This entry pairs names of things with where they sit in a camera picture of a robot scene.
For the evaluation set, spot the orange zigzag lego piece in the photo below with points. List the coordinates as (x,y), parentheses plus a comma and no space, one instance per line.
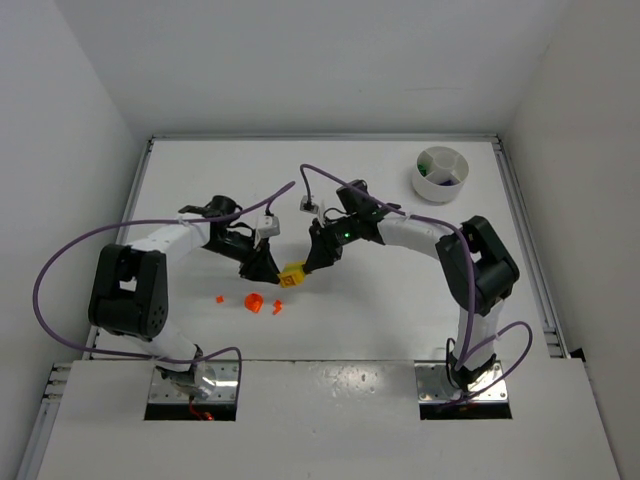
(277,307)

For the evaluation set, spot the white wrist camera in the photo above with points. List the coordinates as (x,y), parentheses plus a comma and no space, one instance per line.
(267,226)
(310,206)

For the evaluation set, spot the orange round lego piece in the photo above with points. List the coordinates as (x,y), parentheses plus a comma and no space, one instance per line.
(254,302)

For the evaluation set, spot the yellow green lego stack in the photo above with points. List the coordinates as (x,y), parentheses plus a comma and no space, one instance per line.
(292,275)

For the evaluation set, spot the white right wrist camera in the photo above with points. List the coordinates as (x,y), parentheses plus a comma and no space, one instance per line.
(310,206)

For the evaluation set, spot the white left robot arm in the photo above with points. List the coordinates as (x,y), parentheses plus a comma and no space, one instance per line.
(130,295)

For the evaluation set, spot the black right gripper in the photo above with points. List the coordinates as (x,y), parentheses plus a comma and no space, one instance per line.
(324,245)

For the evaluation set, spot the white round divided container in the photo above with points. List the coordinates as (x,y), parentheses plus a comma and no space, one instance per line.
(446,163)

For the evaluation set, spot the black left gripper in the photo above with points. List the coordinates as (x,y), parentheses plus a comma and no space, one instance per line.
(255,259)

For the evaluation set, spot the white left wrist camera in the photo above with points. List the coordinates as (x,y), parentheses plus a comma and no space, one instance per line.
(267,226)

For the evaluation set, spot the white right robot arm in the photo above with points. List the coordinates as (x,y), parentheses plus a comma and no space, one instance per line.
(479,271)

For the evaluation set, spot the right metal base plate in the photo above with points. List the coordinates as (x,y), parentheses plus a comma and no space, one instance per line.
(433,387)

